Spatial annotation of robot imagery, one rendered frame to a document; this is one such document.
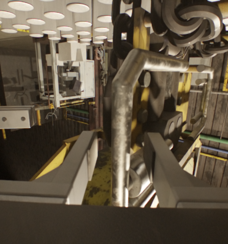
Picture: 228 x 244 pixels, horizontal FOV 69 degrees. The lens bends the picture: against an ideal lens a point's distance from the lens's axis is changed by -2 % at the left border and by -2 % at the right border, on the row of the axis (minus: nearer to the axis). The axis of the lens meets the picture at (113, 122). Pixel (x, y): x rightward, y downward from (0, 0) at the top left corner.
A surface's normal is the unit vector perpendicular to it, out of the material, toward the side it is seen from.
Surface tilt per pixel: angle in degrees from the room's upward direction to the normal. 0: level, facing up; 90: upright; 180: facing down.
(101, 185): 169
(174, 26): 70
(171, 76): 90
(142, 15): 90
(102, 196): 150
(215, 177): 90
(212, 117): 90
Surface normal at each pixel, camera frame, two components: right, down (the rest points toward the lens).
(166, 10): -0.33, 0.32
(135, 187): -0.60, 0.22
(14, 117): 0.14, 0.28
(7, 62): 0.80, 0.18
